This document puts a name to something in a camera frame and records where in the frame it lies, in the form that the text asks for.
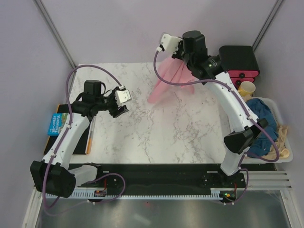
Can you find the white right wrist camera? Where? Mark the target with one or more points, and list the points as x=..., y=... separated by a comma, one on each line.
x=168, y=43

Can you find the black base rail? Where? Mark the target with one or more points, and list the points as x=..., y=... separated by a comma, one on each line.
x=164, y=179

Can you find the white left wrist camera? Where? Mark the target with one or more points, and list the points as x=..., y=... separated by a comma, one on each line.
x=122, y=96

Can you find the blue treehouse book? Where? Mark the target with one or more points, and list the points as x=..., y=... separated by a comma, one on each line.
x=57, y=123

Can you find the left aluminium frame post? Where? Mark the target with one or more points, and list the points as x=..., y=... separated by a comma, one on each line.
x=55, y=33

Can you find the right aluminium frame post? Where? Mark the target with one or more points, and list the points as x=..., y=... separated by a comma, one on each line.
x=267, y=23

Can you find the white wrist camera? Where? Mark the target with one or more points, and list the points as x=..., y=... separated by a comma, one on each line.
x=122, y=96
x=168, y=43

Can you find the beige t shirt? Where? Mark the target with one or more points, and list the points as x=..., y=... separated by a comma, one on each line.
x=282, y=142

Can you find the white plastic basket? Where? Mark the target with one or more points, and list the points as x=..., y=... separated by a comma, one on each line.
x=282, y=133

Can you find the black pink drawer unit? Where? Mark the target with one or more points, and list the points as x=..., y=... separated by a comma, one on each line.
x=240, y=63

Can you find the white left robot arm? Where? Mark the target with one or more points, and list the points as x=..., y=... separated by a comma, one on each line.
x=51, y=175

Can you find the white slotted cable duct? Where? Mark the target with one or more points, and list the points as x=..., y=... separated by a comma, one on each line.
x=91, y=194

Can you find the pink t shirt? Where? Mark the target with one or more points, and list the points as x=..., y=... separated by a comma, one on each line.
x=172, y=70

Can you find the aluminium frame post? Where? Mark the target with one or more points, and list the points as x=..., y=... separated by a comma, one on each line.
x=55, y=33
x=267, y=23

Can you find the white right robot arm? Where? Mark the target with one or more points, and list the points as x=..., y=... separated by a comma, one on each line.
x=214, y=72

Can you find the black orange notebook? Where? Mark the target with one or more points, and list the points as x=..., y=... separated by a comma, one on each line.
x=85, y=142

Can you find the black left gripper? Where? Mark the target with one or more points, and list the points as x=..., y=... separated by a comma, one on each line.
x=118, y=112

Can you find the yellow mug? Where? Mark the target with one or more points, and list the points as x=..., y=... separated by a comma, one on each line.
x=246, y=88

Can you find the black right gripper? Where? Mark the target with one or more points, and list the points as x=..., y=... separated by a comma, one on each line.
x=177, y=54

